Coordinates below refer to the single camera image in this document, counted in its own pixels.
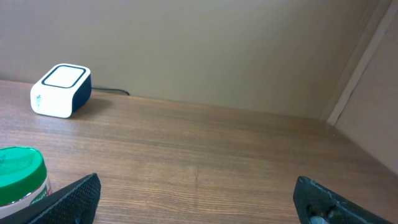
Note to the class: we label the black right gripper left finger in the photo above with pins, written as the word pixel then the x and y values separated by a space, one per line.
pixel 73 204

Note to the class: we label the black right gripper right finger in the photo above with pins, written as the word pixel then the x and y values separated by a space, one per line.
pixel 315 203

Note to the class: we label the green-lid white jar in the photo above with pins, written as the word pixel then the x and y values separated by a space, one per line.
pixel 24 178

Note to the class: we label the white barcode scanner box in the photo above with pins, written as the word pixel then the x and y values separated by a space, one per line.
pixel 63 90

